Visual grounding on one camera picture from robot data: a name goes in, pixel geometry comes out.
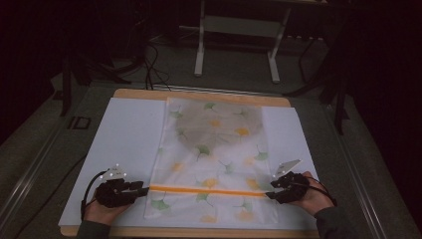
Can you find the black stand with legs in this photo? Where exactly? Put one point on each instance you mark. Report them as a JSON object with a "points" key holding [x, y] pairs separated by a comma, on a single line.
{"points": [[340, 99]]}

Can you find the person's left hand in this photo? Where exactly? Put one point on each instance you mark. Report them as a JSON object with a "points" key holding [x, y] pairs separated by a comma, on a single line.
{"points": [[104, 214]]}

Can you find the wooden table board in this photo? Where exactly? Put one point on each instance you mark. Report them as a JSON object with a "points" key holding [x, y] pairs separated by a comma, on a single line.
{"points": [[139, 94]]}

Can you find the grey cloth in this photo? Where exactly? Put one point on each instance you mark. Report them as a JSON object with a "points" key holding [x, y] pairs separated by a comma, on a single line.
{"points": [[219, 127]]}

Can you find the metal floor rail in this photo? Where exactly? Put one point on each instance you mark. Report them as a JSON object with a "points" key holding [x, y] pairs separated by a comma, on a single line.
{"points": [[360, 186], [26, 181]]}

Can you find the white metal stand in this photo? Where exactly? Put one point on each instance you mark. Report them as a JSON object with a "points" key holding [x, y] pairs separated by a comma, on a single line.
{"points": [[273, 63]]}

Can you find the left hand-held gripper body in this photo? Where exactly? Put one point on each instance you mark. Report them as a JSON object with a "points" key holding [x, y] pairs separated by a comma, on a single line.
{"points": [[111, 192]]}

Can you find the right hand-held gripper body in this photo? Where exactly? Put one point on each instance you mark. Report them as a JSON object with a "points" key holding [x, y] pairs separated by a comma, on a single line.
{"points": [[293, 187]]}

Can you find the leaf print mesh zipper bag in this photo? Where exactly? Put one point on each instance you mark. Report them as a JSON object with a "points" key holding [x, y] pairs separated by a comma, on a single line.
{"points": [[215, 162]]}

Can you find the white sheet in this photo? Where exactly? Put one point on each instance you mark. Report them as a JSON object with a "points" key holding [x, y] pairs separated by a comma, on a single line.
{"points": [[129, 132]]}

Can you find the person's right hand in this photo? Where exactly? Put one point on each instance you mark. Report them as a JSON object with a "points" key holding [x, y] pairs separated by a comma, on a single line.
{"points": [[315, 199]]}

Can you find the black floor bracket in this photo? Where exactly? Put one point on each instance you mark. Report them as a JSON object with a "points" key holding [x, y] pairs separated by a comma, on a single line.
{"points": [[79, 122]]}

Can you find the black tripod stand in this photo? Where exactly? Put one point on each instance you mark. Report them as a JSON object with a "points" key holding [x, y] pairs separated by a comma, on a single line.
{"points": [[66, 89]]}

